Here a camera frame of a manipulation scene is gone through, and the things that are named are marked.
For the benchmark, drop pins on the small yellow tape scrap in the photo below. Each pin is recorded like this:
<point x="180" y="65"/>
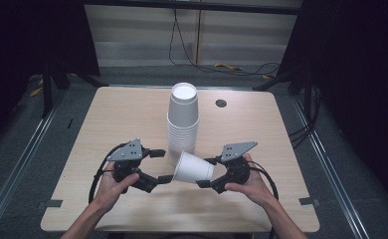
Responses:
<point x="267" y="76"/>

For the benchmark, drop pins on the metal floor rail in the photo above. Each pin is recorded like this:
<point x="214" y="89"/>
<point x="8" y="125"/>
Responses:
<point x="328" y="166"/>
<point x="23" y="156"/>

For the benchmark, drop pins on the person's right hand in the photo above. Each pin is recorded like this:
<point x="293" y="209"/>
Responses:
<point x="258" y="189"/>

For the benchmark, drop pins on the stack of white paper cups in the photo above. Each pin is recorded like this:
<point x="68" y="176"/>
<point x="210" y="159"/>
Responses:
<point x="183" y="126"/>

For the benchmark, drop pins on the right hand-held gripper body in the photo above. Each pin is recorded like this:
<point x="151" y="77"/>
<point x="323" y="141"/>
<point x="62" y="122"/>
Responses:
<point x="237" y="169"/>

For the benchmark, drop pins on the black horizontal bar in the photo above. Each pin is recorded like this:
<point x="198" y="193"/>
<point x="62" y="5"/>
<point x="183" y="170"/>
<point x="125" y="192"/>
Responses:
<point x="195" y="6"/>

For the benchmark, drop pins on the person's left hand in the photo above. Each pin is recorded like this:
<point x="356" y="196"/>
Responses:
<point x="109" y="192"/>

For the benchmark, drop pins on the black metal stand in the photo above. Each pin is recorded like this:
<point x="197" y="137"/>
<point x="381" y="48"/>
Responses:
<point x="46" y="96"/>
<point x="306" y="96"/>

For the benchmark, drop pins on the small black floor strip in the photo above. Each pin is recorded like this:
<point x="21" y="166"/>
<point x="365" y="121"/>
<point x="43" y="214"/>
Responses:
<point x="70" y="123"/>

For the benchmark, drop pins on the round dark table grommet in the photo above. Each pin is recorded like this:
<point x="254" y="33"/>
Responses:
<point x="221" y="103"/>

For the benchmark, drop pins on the grey tape strip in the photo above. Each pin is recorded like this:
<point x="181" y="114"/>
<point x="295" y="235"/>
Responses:
<point x="308" y="201"/>
<point x="51" y="203"/>

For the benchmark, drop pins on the long yellow tape scrap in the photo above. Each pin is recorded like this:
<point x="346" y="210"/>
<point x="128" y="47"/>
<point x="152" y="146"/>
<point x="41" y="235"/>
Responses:
<point x="228" y="66"/>

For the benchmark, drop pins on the black curtain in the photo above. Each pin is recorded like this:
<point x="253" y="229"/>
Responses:
<point x="357" y="83"/>
<point x="26" y="43"/>

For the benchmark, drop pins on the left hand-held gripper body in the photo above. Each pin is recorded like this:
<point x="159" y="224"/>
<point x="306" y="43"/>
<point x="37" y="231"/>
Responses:
<point x="126" y="153"/>

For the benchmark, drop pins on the single white paper cup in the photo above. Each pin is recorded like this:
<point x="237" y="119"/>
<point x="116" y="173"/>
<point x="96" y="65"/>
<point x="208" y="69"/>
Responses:
<point x="193" y="168"/>

